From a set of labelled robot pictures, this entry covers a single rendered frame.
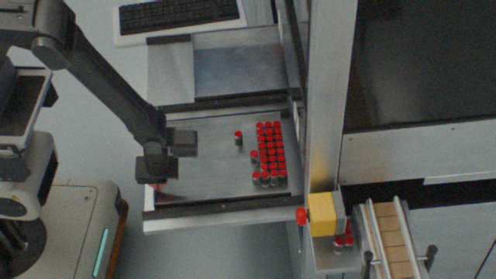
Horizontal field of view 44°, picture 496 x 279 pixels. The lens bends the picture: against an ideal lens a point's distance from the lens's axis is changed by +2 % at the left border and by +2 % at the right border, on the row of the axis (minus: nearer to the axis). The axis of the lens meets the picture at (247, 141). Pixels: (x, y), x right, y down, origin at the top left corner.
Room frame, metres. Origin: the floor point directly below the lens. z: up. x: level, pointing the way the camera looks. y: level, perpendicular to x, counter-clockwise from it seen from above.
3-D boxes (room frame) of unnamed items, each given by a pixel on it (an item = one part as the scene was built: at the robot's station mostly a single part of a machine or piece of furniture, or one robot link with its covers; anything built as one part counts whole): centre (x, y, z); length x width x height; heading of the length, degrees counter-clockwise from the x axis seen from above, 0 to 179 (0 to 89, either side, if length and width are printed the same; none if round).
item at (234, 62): (1.28, -0.03, 0.90); 0.34 x 0.26 x 0.04; 91
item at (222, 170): (0.94, 0.07, 0.90); 0.34 x 0.26 x 0.04; 90
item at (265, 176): (0.94, -0.04, 0.90); 0.18 x 0.02 x 0.05; 0
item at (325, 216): (0.69, -0.16, 1.00); 0.08 x 0.07 x 0.07; 91
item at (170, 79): (1.11, 0.04, 0.87); 0.70 x 0.48 x 0.02; 1
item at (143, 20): (1.63, 0.20, 0.82); 0.40 x 0.14 x 0.02; 95
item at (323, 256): (0.68, -0.20, 0.87); 0.14 x 0.13 x 0.02; 91
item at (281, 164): (0.94, -0.08, 0.90); 0.18 x 0.02 x 0.05; 0
